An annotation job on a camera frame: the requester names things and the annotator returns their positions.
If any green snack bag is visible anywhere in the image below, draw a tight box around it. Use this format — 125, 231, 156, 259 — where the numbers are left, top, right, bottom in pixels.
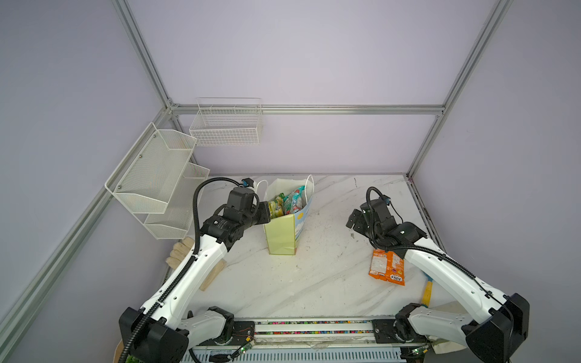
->
269, 193, 285, 219

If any white mesh shelf upper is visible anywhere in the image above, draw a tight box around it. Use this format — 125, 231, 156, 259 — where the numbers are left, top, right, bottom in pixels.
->
104, 127, 197, 214

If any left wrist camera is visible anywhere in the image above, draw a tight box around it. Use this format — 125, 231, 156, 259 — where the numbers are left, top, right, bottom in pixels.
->
241, 178, 254, 188

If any white mesh shelf lower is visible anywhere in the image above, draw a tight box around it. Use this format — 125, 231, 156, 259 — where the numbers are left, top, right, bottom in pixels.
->
144, 163, 210, 240

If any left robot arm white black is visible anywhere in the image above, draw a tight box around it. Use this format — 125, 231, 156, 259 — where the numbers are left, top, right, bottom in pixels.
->
118, 178, 270, 362

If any beige work glove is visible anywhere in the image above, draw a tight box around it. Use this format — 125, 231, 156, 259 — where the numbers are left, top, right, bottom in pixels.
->
166, 237, 195, 270

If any teal Fox's candy bag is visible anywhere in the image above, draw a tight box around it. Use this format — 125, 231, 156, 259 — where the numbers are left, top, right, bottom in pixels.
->
283, 185, 305, 215

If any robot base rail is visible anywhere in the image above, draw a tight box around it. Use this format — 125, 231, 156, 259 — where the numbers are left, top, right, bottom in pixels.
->
172, 316, 491, 363

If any white wire basket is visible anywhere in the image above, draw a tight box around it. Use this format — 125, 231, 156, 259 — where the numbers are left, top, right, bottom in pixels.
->
189, 98, 263, 147

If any aluminium frame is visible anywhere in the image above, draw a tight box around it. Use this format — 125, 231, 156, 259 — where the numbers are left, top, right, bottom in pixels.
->
1, 1, 512, 362

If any orange Fox's candy bag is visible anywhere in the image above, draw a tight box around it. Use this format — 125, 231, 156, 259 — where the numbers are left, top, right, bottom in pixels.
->
369, 250, 405, 286

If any blue toy rake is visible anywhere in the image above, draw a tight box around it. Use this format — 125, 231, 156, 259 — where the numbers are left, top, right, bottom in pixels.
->
421, 275, 434, 308

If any white paper gift bag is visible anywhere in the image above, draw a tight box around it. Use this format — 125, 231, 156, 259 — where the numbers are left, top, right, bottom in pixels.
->
262, 175, 315, 256

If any white mesh shelf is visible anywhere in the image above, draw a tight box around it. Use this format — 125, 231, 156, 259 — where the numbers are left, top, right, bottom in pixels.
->
144, 163, 210, 240
104, 127, 197, 214

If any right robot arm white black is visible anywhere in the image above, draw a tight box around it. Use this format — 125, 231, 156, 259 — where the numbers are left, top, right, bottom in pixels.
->
346, 199, 530, 362

